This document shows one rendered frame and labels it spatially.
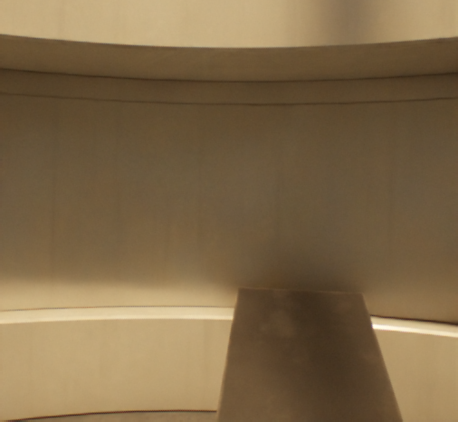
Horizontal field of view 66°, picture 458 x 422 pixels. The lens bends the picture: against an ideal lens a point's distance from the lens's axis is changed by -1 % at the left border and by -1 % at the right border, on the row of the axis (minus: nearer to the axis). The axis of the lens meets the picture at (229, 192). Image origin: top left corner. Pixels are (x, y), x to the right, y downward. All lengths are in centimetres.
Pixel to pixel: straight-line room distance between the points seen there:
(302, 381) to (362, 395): 5
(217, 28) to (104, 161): 21
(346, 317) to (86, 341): 30
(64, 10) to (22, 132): 16
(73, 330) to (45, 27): 33
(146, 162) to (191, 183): 6
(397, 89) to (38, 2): 41
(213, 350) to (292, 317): 11
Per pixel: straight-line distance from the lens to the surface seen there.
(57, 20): 43
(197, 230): 46
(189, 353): 47
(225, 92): 48
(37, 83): 51
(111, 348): 48
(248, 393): 36
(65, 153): 49
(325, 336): 41
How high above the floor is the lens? 26
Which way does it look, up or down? 1 degrees up
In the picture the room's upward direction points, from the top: 1 degrees clockwise
